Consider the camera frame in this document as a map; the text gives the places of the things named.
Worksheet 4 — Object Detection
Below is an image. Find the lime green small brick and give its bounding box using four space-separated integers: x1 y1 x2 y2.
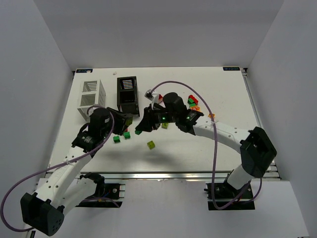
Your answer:
161 123 169 129

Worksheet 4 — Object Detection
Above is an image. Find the green and yellow brick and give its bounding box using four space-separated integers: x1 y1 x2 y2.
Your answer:
125 118 133 126

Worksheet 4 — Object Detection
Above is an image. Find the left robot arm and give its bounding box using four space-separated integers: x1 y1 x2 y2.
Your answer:
20 106 133 237

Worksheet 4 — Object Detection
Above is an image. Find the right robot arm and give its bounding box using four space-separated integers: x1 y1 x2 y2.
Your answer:
136 91 277 198

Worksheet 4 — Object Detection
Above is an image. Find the red rounded flower brick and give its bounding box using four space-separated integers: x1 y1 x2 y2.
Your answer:
158 94 163 103

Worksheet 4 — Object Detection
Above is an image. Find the green small brick right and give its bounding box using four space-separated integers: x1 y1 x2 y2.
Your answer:
123 131 131 139

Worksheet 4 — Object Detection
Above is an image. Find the green small brick left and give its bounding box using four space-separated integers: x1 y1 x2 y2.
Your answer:
113 135 121 143

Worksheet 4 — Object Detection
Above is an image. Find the lime green flat brick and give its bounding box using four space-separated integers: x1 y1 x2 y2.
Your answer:
147 141 156 150

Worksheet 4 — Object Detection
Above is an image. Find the black slotted container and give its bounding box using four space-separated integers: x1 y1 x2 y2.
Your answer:
117 76 140 117

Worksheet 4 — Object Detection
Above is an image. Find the red and green brick stack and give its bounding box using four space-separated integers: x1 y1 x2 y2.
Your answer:
187 95 198 107

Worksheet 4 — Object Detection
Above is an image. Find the yellow orange-slice round brick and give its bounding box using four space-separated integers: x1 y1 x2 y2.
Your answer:
190 106 201 112

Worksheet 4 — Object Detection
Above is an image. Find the white slotted container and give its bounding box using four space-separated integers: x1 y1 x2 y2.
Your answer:
77 80 106 121

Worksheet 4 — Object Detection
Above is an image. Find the blue label right corner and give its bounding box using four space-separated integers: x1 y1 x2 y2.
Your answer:
223 66 240 71

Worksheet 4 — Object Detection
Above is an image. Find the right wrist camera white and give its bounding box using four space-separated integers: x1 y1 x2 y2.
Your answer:
144 89 160 104

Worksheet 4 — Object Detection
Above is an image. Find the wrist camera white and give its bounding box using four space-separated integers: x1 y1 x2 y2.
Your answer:
86 108 93 117
144 89 160 104

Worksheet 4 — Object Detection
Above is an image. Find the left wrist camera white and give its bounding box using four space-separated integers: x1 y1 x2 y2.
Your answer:
86 108 93 117

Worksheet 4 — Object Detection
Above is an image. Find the aluminium table rail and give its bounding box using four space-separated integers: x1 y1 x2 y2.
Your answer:
100 171 280 179

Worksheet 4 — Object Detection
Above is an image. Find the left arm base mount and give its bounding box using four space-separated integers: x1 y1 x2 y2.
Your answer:
77 173 126 208

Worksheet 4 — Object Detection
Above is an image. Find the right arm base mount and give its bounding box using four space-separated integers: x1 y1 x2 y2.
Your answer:
204 183 255 211

